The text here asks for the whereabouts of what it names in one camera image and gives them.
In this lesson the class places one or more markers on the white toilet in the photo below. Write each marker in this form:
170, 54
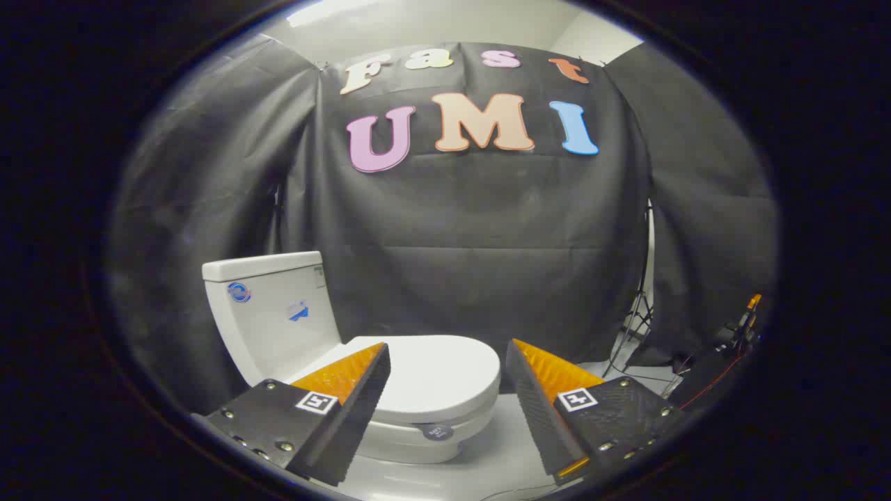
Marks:
271, 327

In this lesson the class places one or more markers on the white toilet seat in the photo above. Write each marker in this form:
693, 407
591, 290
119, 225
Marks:
404, 431

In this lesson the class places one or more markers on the white toilet lid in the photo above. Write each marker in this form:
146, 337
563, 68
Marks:
438, 372

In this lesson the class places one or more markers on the black tripod stand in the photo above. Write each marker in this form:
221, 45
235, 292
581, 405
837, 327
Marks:
637, 313

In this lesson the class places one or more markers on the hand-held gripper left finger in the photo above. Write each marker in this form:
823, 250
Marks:
358, 410

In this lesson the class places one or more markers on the white toilet tank cover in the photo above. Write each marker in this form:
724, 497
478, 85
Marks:
257, 266

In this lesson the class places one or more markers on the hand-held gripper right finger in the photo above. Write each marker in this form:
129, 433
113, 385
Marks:
536, 410

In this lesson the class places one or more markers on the black device with orange tip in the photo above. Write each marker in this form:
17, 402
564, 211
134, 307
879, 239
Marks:
731, 341

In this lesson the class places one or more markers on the black backdrop cloth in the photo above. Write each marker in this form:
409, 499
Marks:
480, 236

